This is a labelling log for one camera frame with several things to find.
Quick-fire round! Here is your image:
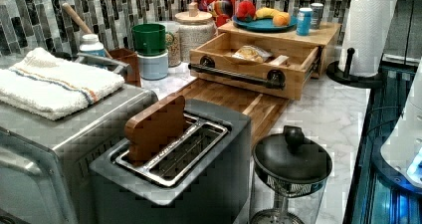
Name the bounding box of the wooden drawer with black handle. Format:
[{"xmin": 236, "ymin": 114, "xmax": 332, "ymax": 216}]
[{"xmin": 189, "ymin": 33, "xmax": 320, "ymax": 100}]

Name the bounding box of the wooden drawer cabinet box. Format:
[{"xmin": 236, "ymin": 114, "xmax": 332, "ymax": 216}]
[{"xmin": 218, "ymin": 22, "xmax": 340, "ymax": 78}]

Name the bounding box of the wooden cutting board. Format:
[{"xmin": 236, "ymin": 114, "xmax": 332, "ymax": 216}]
[{"xmin": 175, "ymin": 79, "xmax": 290, "ymax": 146}]

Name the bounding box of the plastic snack bag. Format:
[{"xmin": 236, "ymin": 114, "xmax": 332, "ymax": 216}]
[{"xmin": 232, "ymin": 45, "xmax": 273, "ymax": 63}]

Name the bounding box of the wooden toast slice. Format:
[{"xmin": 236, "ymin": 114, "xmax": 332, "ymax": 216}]
[{"xmin": 124, "ymin": 96, "xmax": 188, "ymax": 166}]

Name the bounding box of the light blue cup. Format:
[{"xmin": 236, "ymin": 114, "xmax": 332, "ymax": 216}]
[{"xmin": 137, "ymin": 52, "xmax": 168, "ymax": 81}]

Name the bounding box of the grey toaster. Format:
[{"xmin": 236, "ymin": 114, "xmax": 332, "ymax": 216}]
[{"xmin": 90, "ymin": 99, "xmax": 251, "ymax": 224}]

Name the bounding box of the glass jar with wooden lid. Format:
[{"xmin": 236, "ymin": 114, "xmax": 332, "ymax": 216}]
[{"xmin": 175, "ymin": 2, "xmax": 216, "ymax": 63}]

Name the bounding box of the glass jar with cereal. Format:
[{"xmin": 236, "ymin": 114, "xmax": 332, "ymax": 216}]
[{"xmin": 161, "ymin": 21, "xmax": 181, "ymax": 67}]

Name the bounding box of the green cup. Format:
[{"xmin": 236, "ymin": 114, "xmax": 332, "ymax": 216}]
[{"xmin": 131, "ymin": 23, "xmax": 166, "ymax": 56}]

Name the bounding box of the brown utensil holder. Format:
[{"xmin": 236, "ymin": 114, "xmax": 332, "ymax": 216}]
[{"xmin": 109, "ymin": 48, "xmax": 141, "ymax": 87}]

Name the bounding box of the teal plate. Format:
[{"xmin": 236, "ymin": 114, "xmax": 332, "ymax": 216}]
[{"xmin": 232, "ymin": 16, "xmax": 297, "ymax": 33}]

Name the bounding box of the red toy apple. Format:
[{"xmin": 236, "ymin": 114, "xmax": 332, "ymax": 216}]
[{"xmin": 236, "ymin": 0, "xmax": 256, "ymax": 22}]

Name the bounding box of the red cereal box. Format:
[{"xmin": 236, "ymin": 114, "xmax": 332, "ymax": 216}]
[{"xmin": 199, "ymin": 0, "xmax": 238, "ymax": 27}]

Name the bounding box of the yellow toy banana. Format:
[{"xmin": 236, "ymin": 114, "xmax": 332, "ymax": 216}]
[{"xmin": 255, "ymin": 7, "xmax": 280, "ymax": 20}]

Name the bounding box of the orange toy fruit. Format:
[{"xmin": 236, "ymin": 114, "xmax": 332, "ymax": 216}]
[{"xmin": 273, "ymin": 12, "xmax": 291, "ymax": 27}]

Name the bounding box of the blue can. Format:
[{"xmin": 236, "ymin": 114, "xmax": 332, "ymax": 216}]
[{"xmin": 297, "ymin": 8, "xmax": 313, "ymax": 36}]

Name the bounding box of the black paper towel holder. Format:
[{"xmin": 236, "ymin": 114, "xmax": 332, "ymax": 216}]
[{"xmin": 326, "ymin": 48, "xmax": 383, "ymax": 89}]

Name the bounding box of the white bottle blue label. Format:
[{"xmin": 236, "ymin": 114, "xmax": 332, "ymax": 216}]
[{"xmin": 80, "ymin": 34, "xmax": 106, "ymax": 57}]

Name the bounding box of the grey can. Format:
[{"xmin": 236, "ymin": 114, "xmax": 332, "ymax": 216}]
[{"xmin": 311, "ymin": 3, "xmax": 323, "ymax": 29}]

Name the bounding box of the white folded towel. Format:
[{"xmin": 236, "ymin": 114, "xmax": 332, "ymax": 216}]
[{"xmin": 0, "ymin": 48, "xmax": 124, "ymax": 120}]

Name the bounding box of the silver toaster oven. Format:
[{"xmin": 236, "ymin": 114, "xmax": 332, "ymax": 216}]
[{"xmin": 0, "ymin": 52, "xmax": 159, "ymax": 224}]

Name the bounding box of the white paper towel roll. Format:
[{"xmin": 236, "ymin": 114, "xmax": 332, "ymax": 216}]
[{"xmin": 338, "ymin": 0, "xmax": 398, "ymax": 77}]

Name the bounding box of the wooden utensil handle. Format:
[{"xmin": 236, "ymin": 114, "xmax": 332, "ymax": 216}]
[{"xmin": 62, "ymin": 3, "xmax": 111, "ymax": 59}]

